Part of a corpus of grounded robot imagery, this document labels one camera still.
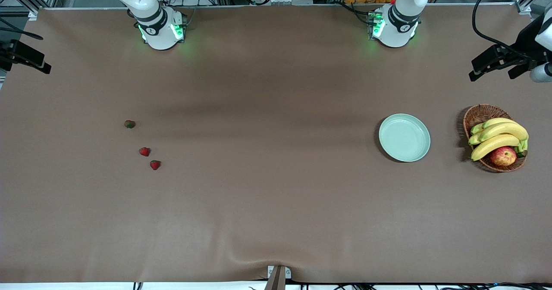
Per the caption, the brown wicker basket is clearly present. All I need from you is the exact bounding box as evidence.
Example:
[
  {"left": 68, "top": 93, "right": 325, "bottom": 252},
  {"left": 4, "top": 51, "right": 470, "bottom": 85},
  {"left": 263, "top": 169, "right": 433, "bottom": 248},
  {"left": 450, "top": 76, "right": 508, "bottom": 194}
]
[{"left": 463, "top": 104, "right": 528, "bottom": 173}]

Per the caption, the pale green round plate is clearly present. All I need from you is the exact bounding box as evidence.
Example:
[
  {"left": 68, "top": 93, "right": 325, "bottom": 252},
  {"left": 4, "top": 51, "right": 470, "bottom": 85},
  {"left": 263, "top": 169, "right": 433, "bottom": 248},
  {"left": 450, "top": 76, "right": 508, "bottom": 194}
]
[{"left": 379, "top": 113, "right": 431, "bottom": 162}]

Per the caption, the red yellow apple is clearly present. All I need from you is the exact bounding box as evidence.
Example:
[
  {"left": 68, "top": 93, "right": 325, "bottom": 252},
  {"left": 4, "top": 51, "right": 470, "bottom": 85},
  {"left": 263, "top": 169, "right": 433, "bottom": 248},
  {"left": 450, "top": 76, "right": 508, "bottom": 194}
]
[{"left": 490, "top": 146, "right": 518, "bottom": 167}]

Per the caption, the brown table cover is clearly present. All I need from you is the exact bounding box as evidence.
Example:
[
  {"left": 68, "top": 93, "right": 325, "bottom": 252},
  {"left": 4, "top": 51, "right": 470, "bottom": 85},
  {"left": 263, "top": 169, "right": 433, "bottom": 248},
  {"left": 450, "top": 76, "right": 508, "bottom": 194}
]
[{"left": 0, "top": 3, "right": 552, "bottom": 284}]

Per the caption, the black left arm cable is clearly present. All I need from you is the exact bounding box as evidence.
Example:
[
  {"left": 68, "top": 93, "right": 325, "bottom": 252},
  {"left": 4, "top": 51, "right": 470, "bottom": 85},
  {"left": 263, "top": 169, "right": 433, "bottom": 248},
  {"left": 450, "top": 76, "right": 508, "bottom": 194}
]
[{"left": 471, "top": 0, "right": 535, "bottom": 61}]

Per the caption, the grey metal table bracket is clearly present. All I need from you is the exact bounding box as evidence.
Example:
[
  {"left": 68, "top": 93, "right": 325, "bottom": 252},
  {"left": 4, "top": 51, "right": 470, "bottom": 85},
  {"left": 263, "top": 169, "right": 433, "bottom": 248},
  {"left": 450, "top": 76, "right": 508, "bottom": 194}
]
[{"left": 267, "top": 265, "right": 292, "bottom": 290}]

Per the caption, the yellow banana bunch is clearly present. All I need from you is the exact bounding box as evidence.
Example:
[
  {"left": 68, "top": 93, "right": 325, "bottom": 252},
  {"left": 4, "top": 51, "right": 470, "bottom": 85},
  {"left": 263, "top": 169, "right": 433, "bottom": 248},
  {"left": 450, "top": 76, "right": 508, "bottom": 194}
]
[{"left": 468, "top": 118, "right": 530, "bottom": 162}]

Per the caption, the white power strip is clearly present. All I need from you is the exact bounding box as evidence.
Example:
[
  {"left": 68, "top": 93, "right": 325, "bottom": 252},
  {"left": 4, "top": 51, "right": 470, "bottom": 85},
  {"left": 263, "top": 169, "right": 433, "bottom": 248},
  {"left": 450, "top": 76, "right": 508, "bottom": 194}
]
[{"left": 249, "top": 0, "right": 314, "bottom": 6}]

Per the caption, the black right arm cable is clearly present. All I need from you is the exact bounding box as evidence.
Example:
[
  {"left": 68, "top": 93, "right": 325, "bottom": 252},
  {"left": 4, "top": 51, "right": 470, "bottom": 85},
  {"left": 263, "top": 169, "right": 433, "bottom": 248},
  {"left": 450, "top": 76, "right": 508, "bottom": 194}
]
[{"left": 0, "top": 18, "right": 44, "bottom": 41}]

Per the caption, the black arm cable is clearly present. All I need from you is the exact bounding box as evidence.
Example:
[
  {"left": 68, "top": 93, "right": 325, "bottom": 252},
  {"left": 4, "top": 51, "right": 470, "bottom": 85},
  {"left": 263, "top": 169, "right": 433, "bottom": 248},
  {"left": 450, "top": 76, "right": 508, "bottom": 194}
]
[
  {"left": 471, "top": 0, "right": 535, "bottom": 61},
  {"left": 0, "top": 18, "right": 44, "bottom": 41}
]

